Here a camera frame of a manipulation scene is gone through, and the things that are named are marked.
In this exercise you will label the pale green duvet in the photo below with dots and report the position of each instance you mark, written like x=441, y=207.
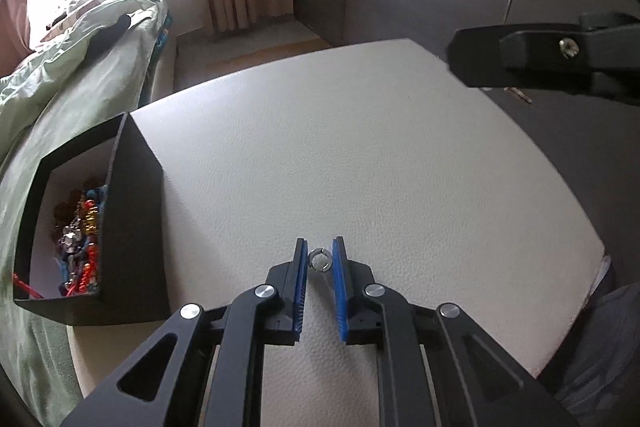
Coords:
x=42, y=74

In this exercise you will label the flattened cardboard on floor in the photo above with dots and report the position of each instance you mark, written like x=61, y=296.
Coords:
x=265, y=56

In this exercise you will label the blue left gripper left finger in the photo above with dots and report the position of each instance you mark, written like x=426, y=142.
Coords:
x=299, y=274

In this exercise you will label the black garment on bed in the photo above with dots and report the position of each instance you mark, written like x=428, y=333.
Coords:
x=106, y=38

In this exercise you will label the green bed sheet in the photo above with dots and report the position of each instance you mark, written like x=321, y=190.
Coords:
x=35, y=354

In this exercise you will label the black jewelry box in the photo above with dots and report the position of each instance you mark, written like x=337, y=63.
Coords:
x=89, y=249

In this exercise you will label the pink left curtain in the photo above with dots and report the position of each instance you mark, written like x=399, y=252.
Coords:
x=14, y=34

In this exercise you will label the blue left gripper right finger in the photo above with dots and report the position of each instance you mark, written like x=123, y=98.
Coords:
x=341, y=285

